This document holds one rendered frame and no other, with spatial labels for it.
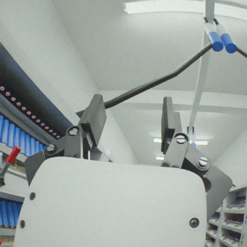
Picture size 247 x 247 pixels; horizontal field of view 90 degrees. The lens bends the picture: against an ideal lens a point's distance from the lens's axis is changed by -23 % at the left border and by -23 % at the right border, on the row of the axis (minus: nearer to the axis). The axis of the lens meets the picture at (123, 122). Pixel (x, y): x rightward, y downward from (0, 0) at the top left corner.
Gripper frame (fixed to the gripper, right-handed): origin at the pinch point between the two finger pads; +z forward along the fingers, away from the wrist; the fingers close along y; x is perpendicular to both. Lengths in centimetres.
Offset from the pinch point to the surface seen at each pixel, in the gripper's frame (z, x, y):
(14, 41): 14.0, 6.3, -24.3
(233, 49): 59, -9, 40
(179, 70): 43.2, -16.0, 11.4
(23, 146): 5.2, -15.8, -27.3
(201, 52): 53, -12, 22
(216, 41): 60, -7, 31
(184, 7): 131, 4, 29
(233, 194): 52, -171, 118
